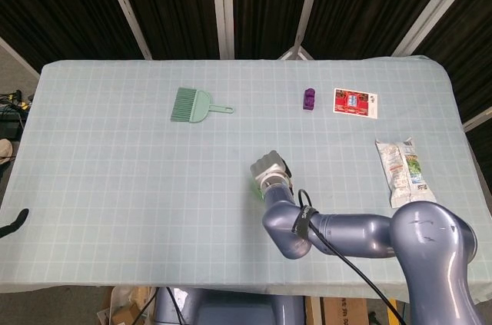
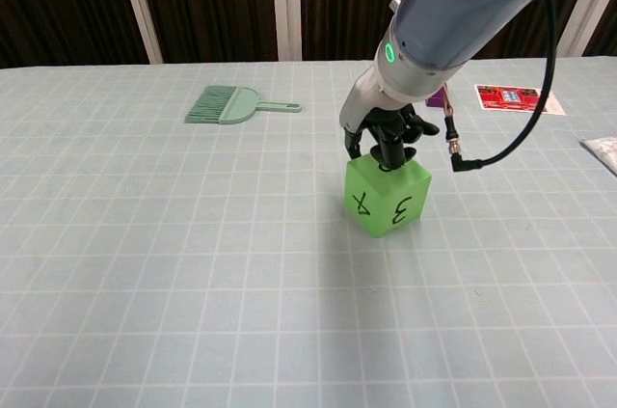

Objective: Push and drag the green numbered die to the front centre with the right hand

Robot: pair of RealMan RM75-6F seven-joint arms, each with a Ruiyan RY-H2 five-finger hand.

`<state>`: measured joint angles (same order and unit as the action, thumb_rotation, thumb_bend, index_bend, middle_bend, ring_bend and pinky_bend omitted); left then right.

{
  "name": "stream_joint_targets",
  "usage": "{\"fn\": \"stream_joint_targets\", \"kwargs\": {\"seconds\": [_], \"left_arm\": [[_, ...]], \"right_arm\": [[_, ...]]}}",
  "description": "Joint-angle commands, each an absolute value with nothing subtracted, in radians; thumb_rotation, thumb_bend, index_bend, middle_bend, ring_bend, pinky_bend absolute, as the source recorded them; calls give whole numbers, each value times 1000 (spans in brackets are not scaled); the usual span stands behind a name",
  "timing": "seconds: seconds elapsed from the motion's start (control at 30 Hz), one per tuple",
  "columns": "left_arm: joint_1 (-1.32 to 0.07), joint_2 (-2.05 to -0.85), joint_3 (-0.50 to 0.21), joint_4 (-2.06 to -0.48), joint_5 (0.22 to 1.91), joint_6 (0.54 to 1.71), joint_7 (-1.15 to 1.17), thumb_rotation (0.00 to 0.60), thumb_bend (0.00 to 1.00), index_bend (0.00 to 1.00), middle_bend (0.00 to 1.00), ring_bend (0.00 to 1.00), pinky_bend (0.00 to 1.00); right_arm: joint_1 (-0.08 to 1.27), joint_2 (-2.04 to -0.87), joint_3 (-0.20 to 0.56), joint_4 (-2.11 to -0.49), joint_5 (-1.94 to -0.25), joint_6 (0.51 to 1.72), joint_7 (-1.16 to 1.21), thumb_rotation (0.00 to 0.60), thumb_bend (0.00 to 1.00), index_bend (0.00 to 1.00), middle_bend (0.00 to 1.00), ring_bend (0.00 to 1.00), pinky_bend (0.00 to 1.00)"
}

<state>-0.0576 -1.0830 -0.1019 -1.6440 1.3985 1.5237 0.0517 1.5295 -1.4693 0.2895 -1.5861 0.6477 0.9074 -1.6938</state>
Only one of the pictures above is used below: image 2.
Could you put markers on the green cube with black numbers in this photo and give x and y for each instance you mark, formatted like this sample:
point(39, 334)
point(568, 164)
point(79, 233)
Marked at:
point(356, 180)

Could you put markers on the light blue grid tablecloth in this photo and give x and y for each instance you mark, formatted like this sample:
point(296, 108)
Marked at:
point(193, 258)

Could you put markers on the mint green hand brush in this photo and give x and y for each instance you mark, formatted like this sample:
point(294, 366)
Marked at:
point(236, 106)

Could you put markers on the white frame pole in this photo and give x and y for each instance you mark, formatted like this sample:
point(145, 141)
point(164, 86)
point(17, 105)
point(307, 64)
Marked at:
point(590, 27)
point(137, 8)
point(287, 3)

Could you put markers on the purple building block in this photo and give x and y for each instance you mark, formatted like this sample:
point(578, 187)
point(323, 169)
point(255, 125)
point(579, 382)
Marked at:
point(436, 100)

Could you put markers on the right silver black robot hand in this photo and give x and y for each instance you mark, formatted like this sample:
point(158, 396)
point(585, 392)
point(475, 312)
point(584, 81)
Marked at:
point(354, 99)

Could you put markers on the red white printed card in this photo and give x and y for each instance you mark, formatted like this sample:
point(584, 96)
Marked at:
point(506, 97)

